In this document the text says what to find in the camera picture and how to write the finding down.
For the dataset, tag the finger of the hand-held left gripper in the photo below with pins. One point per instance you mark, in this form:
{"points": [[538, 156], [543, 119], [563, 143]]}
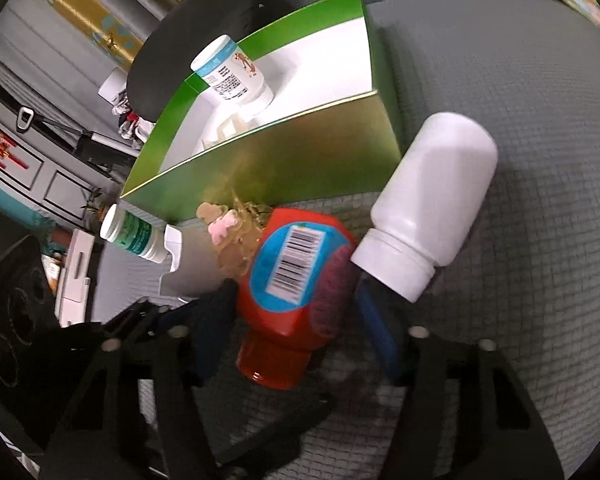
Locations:
{"points": [[141, 313]]}

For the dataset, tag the grey and white card packet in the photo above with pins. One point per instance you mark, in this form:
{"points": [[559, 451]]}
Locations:
{"points": [[192, 267]]}

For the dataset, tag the white drawer unit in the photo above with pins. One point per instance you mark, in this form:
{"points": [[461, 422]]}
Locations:
{"points": [[76, 280]]}

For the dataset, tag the white bottle with blue label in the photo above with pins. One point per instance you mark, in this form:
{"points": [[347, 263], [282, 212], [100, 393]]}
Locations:
{"points": [[230, 75]]}

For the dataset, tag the pile of clothes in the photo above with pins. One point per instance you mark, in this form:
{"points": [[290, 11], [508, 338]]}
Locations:
{"points": [[130, 122]]}

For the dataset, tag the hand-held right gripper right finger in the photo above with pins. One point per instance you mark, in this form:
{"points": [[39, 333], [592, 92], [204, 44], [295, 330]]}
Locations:
{"points": [[382, 332]]}

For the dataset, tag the small potted plant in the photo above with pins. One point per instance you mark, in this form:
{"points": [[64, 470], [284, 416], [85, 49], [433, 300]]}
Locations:
{"points": [[92, 205]]}

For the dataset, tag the green cardboard box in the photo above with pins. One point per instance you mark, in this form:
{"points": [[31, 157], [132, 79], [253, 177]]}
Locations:
{"points": [[300, 165]]}

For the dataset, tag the black round stool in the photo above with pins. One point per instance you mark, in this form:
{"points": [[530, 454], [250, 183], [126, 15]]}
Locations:
{"points": [[190, 45]]}

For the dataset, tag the small beige item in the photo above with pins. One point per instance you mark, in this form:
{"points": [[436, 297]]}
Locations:
{"points": [[225, 129]]}

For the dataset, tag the grey quilted sofa cover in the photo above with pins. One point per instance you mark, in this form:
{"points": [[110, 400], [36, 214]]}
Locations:
{"points": [[540, 200]]}

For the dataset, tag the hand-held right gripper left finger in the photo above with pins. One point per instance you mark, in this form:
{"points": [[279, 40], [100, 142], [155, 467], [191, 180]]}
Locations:
{"points": [[214, 332]]}

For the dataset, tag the white bottle with green label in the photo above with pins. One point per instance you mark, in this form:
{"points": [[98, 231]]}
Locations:
{"points": [[132, 234]]}

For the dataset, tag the red bottle with blue label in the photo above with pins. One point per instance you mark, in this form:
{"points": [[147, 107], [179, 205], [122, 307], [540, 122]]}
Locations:
{"points": [[290, 270]]}

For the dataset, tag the gold patterned curtain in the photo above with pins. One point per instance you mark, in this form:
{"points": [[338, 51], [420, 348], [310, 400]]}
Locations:
{"points": [[95, 5]]}

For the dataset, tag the grey cabinet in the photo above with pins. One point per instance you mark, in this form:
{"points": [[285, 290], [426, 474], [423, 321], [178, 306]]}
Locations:
{"points": [[35, 160]]}

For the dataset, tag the large plain white bottle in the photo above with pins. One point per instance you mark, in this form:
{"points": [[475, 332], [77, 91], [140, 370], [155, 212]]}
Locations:
{"points": [[430, 195]]}

